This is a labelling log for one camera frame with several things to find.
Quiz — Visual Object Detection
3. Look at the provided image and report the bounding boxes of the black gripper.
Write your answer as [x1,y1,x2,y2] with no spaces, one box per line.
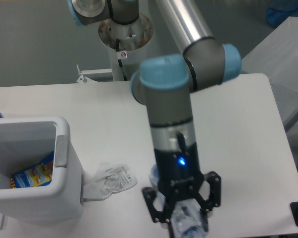
[142,143,222,236]

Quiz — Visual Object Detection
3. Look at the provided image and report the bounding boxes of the clear plastic water bottle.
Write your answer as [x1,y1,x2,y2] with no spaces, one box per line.
[149,164,209,238]

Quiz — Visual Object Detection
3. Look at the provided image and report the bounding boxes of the white plastic wrapper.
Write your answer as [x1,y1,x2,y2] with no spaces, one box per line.
[83,162,138,201]

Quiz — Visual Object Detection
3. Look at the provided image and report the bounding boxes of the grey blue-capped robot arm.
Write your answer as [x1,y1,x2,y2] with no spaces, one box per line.
[68,0,241,238]

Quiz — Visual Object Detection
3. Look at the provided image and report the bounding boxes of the white plastic trash can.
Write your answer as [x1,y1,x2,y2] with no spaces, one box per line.
[0,117,84,222]

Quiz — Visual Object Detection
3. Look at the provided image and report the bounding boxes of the blue yellow snack bag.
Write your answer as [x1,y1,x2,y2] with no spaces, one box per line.
[10,152,54,189]

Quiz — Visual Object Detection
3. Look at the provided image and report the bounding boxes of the grey covered box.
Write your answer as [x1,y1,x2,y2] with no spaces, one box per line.
[242,17,298,131]

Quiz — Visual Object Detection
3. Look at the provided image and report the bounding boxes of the blue plastic bag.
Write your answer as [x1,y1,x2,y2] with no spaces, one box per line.
[265,0,298,28]

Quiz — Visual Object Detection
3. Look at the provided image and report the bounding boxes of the white table clamp bracket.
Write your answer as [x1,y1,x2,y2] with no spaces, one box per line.
[76,64,113,83]

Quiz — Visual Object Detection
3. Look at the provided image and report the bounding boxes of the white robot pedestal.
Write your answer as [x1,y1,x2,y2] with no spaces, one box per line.
[98,13,153,81]

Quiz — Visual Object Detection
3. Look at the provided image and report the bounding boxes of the black pedestal cable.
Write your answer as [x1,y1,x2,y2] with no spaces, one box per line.
[115,38,128,81]

